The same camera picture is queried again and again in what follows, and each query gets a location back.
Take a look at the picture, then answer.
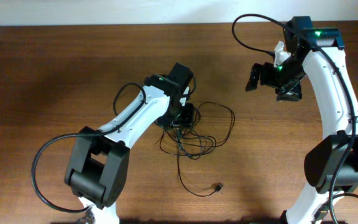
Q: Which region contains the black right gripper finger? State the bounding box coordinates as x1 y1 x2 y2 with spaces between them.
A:
246 63 263 91
275 82 302 101

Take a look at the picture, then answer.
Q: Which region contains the black usb cables bundle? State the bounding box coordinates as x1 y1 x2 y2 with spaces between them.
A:
158 101 236 161

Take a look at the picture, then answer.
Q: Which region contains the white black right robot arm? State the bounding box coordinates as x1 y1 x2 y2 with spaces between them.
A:
246 16 358 223

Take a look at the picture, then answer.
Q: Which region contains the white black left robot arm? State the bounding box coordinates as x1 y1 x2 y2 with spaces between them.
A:
64 63 194 223

